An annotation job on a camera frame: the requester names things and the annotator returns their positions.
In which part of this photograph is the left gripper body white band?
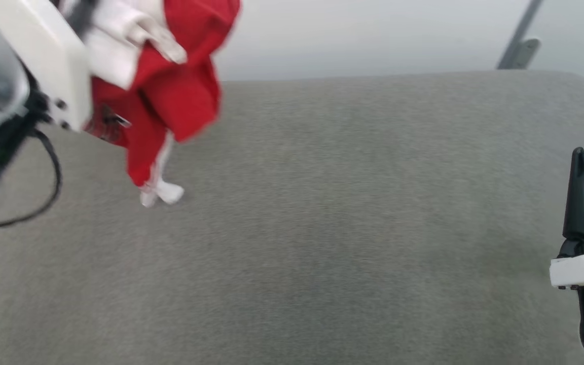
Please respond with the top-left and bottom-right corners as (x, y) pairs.
(0, 0), (94, 133)

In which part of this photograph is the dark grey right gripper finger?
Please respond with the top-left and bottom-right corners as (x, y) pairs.
(562, 147), (584, 240)

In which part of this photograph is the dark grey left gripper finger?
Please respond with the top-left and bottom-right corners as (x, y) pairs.
(66, 0), (99, 39)

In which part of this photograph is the red Bulls 23 jersey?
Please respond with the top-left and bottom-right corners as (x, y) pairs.
(59, 0), (242, 208)

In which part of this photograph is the grey metal pole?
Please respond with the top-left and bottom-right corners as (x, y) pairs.
(496, 0), (545, 70)

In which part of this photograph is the grey fabric sofa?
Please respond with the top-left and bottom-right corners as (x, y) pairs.
(0, 70), (584, 365)

